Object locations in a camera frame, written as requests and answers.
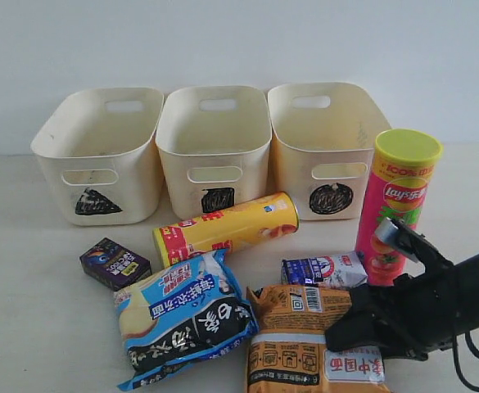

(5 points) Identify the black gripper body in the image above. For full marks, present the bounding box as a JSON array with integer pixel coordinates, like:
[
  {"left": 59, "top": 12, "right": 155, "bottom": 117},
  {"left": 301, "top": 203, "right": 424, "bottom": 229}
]
[{"left": 379, "top": 287, "right": 453, "bottom": 360}]

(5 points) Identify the yellow Lays chips can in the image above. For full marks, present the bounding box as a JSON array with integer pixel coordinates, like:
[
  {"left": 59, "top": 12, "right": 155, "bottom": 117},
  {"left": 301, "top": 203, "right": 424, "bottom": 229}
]
[{"left": 152, "top": 192, "right": 300, "bottom": 268}]

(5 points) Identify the pink Lays chips can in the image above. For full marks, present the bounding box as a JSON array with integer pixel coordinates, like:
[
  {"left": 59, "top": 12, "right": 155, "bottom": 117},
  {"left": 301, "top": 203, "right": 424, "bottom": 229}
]
[{"left": 355, "top": 129, "right": 443, "bottom": 287}]

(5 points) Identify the blue instant noodle bag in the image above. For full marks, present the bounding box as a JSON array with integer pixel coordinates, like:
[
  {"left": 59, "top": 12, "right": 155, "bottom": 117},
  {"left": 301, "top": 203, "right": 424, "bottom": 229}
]
[{"left": 114, "top": 249, "right": 259, "bottom": 391}]

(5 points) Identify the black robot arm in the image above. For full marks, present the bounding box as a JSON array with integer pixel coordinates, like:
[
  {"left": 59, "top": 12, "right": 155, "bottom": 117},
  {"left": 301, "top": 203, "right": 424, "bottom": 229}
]
[{"left": 324, "top": 254, "right": 479, "bottom": 361}]

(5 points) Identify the blue white milk carton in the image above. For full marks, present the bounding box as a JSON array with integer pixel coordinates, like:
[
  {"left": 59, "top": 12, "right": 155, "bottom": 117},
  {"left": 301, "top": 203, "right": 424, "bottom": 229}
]
[{"left": 281, "top": 251, "right": 368, "bottom": 290}]

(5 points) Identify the cream bin circle mark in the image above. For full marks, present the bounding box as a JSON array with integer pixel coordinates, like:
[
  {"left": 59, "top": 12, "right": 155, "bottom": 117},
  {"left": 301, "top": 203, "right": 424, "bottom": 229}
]
[{"left": 266, "top": 81, "right": 392, "bottom": 222}]

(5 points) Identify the cream bin square mark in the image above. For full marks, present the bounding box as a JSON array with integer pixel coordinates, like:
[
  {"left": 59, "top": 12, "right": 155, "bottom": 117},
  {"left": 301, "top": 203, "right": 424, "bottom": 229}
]
[{"left": 155, "top": 84, "right": 273, "bottom": 224}]

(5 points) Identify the purple small carton box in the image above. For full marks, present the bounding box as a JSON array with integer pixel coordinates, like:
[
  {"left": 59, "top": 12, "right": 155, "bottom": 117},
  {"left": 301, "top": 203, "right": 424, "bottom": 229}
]
[{"left": 79, "top": 237, "right": 151, "bottom": 291}]

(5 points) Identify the cream bin triangle mark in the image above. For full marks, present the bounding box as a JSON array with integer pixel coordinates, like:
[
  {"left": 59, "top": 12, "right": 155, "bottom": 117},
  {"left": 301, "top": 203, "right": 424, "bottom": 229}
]
[{"left": 30, "top": 87, "right": 165, "bottom": 226}]

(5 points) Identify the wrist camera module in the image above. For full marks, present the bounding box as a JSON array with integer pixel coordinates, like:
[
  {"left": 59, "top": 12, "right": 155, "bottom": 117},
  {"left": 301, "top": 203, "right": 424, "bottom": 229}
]
[{"left": 374, "top": 217, "right": 454, "bottom": 274}]

